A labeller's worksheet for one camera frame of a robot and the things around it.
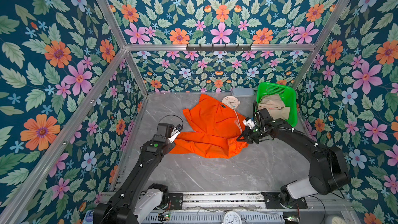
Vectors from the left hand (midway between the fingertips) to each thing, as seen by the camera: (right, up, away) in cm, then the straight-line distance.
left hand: (165, 133), depth 81 cm
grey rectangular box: (+49, +25, +36) cm, 66 cm away
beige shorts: (+66, +15, +17) cm, 70 cm away
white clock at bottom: (+33, -35, -14) cm, 50 cm away
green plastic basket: (+81, +23, +31) cm, 90 cm away
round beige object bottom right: (+80, -35, -15) cm, 89 cm away
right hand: (+39, -2, +1) cm, 39 cm away
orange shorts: (+29, -1, +21) cm, 36 cm away
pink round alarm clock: (+40, +19, +32) cm, 54 cm away
